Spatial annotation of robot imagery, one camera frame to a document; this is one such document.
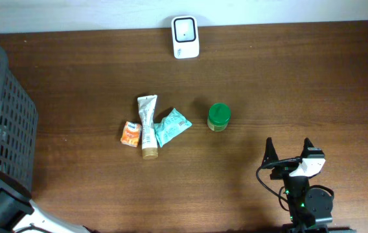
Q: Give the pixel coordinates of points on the white tube gold cap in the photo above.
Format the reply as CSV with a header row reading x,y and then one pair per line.
x,y
146,107

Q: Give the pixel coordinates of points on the light green wipes packet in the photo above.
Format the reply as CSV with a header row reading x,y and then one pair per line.
x,y
171,126

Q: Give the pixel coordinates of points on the white barcode scanner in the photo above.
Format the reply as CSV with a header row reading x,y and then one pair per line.
x,y
185,38

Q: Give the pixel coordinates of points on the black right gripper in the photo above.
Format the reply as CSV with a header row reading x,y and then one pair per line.
x,y
271,153

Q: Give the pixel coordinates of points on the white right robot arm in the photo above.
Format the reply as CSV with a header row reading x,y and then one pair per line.
x,y
309,206

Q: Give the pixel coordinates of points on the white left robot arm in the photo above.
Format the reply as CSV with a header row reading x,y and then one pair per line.
x,y
19,213

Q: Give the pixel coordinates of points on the green lid jar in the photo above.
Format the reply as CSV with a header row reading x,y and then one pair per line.
x,y
218,117

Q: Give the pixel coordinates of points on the grey plastic basket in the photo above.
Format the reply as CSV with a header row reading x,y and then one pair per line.
x,y
18,125

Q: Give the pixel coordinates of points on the orange tissue packet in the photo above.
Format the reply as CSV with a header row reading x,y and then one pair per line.
x,y
131,134

